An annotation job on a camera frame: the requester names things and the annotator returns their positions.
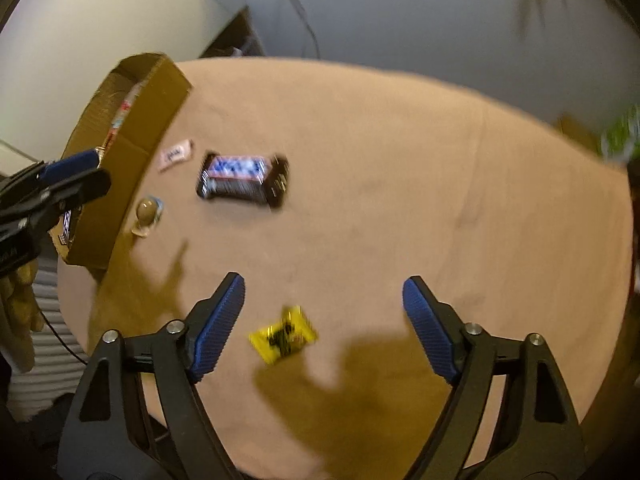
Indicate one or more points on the tan table cloth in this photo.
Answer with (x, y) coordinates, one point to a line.
(391, 175)

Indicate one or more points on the pink candy wrapper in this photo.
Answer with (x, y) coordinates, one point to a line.
(174, 155)

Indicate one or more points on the yellow candy packet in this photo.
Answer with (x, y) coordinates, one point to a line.
(290, 335)

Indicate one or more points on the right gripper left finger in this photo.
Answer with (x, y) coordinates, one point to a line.
(210, 323)

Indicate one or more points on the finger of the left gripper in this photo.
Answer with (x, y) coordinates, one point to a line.
(70, 166)
(73, 192)

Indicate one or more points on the large snickers bar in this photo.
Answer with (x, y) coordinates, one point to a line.
(257, 179)

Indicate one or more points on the brown cardboard box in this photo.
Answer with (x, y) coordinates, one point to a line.
(125, 120)

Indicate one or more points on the small dark snickers bar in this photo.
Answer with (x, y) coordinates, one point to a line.
(68, 226)

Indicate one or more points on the chocolate ball blue wrapper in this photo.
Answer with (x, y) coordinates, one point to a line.
(148, 213)

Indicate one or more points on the green printed carton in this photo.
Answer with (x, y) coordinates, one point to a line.
(620, 141)

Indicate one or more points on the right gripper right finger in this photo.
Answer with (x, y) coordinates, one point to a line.
(437, 327)

